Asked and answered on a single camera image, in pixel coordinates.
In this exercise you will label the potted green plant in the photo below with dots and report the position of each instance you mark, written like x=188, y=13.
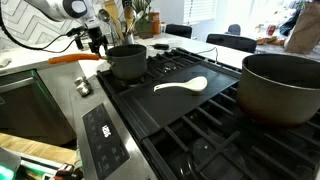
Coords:
x=143, y=26

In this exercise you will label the black remote on counter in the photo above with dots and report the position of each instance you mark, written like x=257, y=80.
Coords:
x=160, y=46

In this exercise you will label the brown paper bag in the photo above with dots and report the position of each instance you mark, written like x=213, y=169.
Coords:
x=306, y=33

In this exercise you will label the black cast iron griddle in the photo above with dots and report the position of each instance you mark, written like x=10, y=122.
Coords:
x=148, y=111

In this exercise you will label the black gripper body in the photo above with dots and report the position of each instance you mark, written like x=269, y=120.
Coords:
x=97, y=38

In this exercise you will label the wooden spatula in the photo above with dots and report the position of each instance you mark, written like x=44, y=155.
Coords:
x=111, y=8

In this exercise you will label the orange bottle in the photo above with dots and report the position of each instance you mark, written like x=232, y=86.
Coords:
x=155, y=18

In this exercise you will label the white plastic spoon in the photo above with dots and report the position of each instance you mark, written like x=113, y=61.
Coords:
x=196, y=84

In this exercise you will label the small pot with orange handle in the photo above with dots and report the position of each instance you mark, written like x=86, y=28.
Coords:
x=127, y=62

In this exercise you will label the blue chair background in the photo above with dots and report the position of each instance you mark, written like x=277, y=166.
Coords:
x=234, y=29

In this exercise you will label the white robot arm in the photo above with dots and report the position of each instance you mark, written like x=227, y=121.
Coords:
x=60, y=10

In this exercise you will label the wooden spoon in holder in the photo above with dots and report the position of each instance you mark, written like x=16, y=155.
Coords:
x=129, y=15

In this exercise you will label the silver stove knob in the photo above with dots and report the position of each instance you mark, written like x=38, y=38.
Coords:
x=82, y=86

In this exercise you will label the metal ladle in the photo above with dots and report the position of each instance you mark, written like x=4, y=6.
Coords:
x=108, y=28

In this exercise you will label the metal utensil holder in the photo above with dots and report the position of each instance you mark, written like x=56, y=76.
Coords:
x=128, y=39

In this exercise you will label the large dark pot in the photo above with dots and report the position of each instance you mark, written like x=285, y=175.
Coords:
x=279, y=90

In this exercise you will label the black chair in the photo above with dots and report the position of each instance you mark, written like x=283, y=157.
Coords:
x=179, y=30
x=231, y=41

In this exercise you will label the black gas stove top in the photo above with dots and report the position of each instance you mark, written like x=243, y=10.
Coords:
x=216, y=140

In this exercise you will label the black chair right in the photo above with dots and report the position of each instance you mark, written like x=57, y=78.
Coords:
x=231, y=41

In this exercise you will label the black stove control panel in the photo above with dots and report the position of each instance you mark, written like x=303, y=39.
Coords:
x=107, y=149

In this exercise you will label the stainless dishwasher front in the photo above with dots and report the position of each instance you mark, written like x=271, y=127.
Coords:
x=28, y=110

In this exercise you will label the black chair left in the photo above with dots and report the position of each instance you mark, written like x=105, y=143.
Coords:
x=179, y=30

